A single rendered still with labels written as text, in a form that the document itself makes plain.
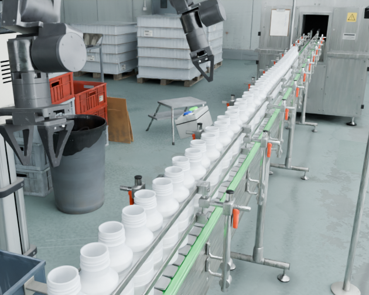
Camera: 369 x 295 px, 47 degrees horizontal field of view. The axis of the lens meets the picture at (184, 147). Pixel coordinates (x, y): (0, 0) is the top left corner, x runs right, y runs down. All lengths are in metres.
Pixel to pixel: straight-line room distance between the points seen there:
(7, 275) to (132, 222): 0.47
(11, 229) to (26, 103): 0.77
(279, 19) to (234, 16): 5.82
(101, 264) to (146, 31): 7.19
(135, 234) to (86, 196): 2.43
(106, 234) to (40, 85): 0.26
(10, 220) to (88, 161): 1.63
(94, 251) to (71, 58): 0.28
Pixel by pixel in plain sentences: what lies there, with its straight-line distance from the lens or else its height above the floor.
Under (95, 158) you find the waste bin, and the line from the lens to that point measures 3.01.
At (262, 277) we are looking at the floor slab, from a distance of 2.53.
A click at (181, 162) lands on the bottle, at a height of 1.16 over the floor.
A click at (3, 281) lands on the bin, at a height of 0.87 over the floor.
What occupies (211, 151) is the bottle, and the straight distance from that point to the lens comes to 1.03.
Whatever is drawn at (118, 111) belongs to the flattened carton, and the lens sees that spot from 4.44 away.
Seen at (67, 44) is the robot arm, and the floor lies 1.41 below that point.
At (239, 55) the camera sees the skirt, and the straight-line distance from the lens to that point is 11.27.
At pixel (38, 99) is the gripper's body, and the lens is 0.70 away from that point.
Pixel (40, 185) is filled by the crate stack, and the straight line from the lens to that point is 3.45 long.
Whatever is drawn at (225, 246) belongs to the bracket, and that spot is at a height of 0.98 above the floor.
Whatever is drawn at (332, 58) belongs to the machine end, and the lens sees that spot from 5.50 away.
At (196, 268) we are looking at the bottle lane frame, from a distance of 0.91.
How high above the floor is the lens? 1.48
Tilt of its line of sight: 19 degrees down
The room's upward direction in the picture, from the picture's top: 1 degrees clockwise
